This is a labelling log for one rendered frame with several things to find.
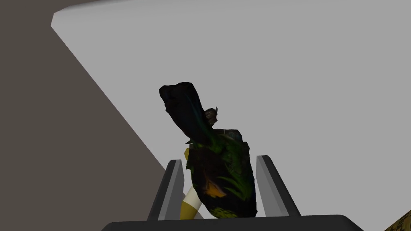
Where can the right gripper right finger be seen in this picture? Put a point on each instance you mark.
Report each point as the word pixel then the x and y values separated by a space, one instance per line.
pixel 273 189

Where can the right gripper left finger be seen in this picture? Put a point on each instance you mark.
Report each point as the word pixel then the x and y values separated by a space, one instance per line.
pixel 170 192

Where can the dark green feathered bird figure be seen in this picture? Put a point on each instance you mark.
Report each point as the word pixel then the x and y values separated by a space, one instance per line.
pixel 221 173

